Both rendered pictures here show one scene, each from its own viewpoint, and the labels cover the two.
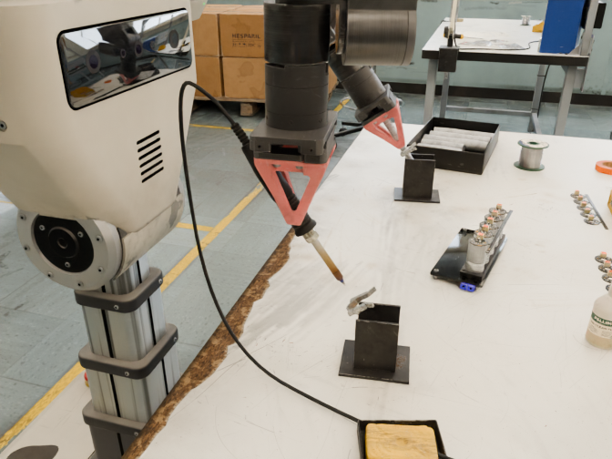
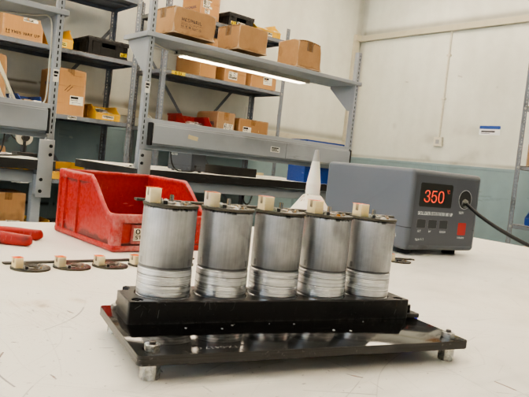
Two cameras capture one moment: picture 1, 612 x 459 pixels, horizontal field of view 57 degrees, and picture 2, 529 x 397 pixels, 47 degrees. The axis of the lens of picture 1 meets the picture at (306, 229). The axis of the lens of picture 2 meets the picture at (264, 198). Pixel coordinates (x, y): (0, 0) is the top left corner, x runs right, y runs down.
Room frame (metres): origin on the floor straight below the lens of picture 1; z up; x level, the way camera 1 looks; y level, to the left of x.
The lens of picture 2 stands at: (0.96, -0.10, 0.83)
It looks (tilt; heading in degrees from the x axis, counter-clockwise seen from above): 3 degrees down; 214
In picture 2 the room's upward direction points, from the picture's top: 6 degrees clockwise
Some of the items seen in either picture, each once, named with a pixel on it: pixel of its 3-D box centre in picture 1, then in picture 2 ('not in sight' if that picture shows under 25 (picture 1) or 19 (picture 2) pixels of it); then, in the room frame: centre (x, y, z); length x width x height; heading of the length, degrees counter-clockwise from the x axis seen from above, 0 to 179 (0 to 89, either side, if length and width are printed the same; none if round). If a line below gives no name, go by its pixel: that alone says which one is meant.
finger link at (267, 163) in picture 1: (296, 175); not in sight; (0.51, 0.01, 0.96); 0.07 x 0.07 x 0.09; 80
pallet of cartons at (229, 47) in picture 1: (258, 57); not in sight; (4.67, 0.38, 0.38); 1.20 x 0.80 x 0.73; 79
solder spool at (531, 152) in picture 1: (531, 154); not in sight; (1.13, -0.47, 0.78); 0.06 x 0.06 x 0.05
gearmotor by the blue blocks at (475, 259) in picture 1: (475, 257); (368, 262); (0.67, -0.23, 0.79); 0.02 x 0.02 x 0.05
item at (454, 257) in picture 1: (470, 257); (285, 334); (0.72, -0.24, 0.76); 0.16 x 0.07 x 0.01; 151
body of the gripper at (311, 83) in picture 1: (296, 102); not in sight; (0.51, 0.01, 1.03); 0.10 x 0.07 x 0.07; 170
